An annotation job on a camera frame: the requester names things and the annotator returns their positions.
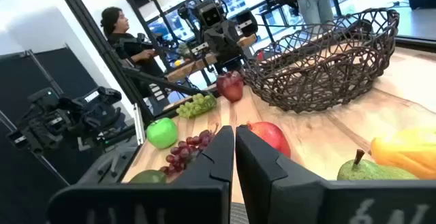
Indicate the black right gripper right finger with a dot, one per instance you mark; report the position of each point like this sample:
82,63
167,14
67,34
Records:
289,200

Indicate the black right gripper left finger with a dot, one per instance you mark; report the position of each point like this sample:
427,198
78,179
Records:
204,200

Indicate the dark red apple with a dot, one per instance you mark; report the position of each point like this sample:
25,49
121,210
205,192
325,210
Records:
230,88

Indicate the red grape bunch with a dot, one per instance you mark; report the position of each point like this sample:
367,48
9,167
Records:
184,152

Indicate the green avocado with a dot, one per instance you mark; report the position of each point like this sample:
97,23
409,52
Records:
148,177

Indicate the green grape bunch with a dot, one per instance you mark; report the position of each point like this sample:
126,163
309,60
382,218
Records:
195,106

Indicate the bright green apple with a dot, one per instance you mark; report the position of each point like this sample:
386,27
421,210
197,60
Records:
161,133

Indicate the green pear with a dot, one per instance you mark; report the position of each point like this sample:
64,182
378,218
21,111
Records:
371,172

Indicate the yellow banana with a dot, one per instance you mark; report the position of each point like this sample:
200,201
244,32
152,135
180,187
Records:
405,152

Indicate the black background robot arm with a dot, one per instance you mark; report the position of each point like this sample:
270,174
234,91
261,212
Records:
68,118

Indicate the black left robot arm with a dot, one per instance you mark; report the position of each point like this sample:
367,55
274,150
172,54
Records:
247,21

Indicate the background wooden table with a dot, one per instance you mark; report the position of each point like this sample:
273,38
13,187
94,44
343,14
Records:
190,67

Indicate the person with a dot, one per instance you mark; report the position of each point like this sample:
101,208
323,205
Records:
126,43

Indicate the person's legs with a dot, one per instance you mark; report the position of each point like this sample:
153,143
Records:
315,2

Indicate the black partition panel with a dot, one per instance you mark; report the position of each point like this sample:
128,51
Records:
20,91

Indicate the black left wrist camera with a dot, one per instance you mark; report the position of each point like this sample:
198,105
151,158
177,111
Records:
212,13

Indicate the black aluminium table frame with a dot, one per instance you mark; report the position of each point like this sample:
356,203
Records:
97,40

